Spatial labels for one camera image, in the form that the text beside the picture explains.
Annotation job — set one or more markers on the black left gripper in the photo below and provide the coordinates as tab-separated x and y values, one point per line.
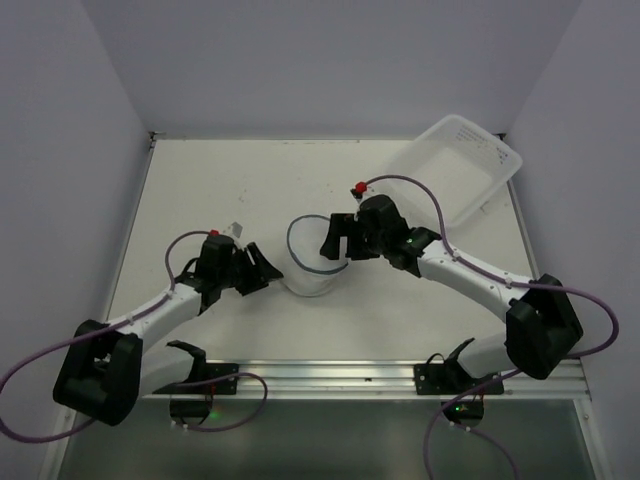
249	275

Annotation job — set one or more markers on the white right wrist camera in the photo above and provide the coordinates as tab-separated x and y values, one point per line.
365	196

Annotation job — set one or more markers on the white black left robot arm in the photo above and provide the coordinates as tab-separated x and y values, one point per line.
104	371

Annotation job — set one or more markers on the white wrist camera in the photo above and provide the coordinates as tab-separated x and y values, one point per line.
233	231
365	196

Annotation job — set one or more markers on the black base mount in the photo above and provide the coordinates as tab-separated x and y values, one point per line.
445	380
182	371

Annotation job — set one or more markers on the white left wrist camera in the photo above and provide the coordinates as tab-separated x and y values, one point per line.
233	231

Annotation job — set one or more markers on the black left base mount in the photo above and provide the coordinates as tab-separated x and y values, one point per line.
182	371

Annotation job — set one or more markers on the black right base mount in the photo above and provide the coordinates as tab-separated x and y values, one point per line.
445	380

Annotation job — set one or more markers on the white mesh laundry bag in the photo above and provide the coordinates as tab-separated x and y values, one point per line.
307	272

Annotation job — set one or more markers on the white plastic basket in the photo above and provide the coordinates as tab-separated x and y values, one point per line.
462	164

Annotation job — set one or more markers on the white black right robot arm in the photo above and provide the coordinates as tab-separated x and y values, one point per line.
540	323

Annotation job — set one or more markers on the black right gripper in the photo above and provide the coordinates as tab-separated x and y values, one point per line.
350	237

